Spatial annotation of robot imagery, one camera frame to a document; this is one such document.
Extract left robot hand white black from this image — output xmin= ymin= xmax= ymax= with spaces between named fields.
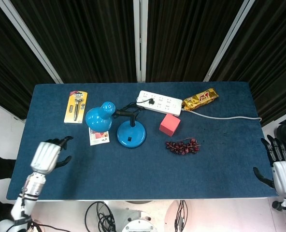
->
xmin=30 ymin=136 xmax=74 ymax=175

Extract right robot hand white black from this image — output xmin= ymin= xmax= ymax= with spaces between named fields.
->
xmin=253 ymin=134 xmax=286 ymax=198

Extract blue desk lamp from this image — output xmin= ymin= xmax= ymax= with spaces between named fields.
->
xmin=85 ymin=101 xmax=147 ymax=149

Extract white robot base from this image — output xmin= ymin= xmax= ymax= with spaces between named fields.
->
xmin=118 ymin=200 xmax=173 ymax=232

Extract white paper card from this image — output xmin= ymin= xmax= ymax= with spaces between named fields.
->
xmin=88 ymin=127 xmax=110 ymax=146

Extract yellow razor blister pack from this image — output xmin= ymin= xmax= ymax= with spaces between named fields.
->
xmin=63 ymin=90 xmax=88 ymax=124

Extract black curtain panel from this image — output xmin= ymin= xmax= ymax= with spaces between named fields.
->
xmin=0 ymin=0 xmax=56 ymax=119
xmin=209 ymin=0 xmax=286 ymax=127
xmin=10 ymin=0 xmax=137 ymax=84
xmin=145 ymin=0 xmax=243 ymax=83

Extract dark red grape bunch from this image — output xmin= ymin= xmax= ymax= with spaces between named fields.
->
xmin=166 ymin=137 xmax=201 ymax=156

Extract golden snack package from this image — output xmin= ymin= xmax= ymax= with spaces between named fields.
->
xmin=182 ymin=87 xmax=219 ymax=112

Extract white power strip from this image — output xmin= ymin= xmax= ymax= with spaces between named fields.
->
xmin=136 ymin=90 xmax=183 ymax=116

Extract red cube block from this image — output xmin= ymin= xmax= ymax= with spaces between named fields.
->
xmin=158 ymin=114 xmax=181 ymax=137

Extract black coiled floor cables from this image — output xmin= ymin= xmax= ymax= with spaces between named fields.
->
xmin=85 ymin=201 xmax=116 ymax=232

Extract white power strip cable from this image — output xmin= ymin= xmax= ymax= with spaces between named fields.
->
xmin=181 ymin=108 xmax=262 ymax=121

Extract black hanging cable bundle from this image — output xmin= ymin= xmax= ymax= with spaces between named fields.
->
xmin=173 ymin=200 xmax=188 ymax=232

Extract white frame post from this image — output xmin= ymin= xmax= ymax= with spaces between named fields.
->
xmin=133 ymin=0 xmax=148 ymax=83
xmin=203 ymin=0 xmax=256 ymax=82
xmin=0 ymin=0 xmax=63 ymax=84

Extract black power cord with plug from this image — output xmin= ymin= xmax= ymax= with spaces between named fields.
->
xmin=118 ymin=98 xmax=156 ymax=115

